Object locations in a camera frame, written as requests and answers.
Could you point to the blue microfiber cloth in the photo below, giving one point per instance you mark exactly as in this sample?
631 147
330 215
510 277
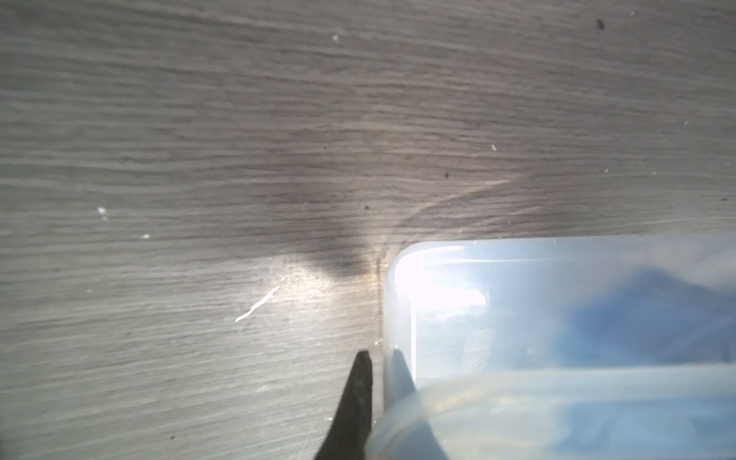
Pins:
655 320

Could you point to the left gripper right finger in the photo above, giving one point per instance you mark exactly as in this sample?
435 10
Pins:
414 438

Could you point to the square clear lunch box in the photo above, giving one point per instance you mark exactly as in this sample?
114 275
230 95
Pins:
477 322

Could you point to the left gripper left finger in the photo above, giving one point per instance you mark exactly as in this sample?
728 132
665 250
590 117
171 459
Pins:
353 419

